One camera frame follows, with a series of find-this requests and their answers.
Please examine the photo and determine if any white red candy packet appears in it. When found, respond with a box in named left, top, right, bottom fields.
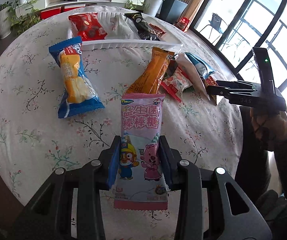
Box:
left=161, top=67, right=192, bottom=102

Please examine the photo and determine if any blue Tipo cake packet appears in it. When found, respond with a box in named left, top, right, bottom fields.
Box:
left=48, top=36, right=104, bottom=119

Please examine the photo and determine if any red storage box right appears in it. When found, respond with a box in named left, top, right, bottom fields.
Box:
left=61, top=4, right=85, bottom=12

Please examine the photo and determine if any white long snack bag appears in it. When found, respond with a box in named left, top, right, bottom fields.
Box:
left=176, top=53, right=217, bottom=106

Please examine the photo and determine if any white ribbed plant pot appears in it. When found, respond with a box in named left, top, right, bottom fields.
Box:
left=0, top=7, right=11, bottom=39

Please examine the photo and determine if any balcony chair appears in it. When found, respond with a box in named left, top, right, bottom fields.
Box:
left=200, top=13, right=228, bottom=44

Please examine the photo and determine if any orange snack packet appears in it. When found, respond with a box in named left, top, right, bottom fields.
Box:
left=126, top=47, right=175, bottom=94

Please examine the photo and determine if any red storage box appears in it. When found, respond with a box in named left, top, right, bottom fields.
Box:
left=61, top=4, right=85, bottom=12
left=40, top=7, right=61, bottom=20

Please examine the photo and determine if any white snack packet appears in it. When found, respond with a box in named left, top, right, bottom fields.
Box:
left=105, top=15, right=139, bottom=40

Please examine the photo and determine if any red storage box left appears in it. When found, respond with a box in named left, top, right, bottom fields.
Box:
left=40, top=7, right=61, bottom=20

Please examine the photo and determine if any red bag on floor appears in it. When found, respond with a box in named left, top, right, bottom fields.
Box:
left=175, top=17, right=190, bottom=32

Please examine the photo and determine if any white tall plant pot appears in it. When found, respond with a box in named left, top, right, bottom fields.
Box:
left=143, top=0, right=163, bottom=17

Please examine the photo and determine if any red Mylikes chocolate bag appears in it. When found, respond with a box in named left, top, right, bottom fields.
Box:
left=68, top=12, right=108, bottom=41

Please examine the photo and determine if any small red snack packet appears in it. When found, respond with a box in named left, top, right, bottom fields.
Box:
left=149, top=23, right=166, bottom=38

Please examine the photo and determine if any pink lollipop candy bag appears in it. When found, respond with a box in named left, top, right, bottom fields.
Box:
left=114, top=93, right=168, bottom=211

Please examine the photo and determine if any floral white tablecloth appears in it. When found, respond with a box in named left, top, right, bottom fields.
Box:
left=0, top=4, right=245, bottom=240

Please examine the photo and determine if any dark blue square planter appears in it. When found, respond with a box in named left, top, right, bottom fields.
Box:
left=159, top=0, right=188, bottom=24

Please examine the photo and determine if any person's right hand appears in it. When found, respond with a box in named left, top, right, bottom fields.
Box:
left=250, top=108, right=287, bottom=152

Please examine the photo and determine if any white plastic tray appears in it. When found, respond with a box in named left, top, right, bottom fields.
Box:
left=82, top=11, right=183, bottom=51

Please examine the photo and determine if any trailing pothos plant left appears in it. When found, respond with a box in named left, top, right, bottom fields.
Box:
left=7, top=0, right=41, bottom=35

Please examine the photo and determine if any teal blue snack bag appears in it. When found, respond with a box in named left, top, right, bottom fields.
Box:
left=185, top=52, right=216, bottom=79

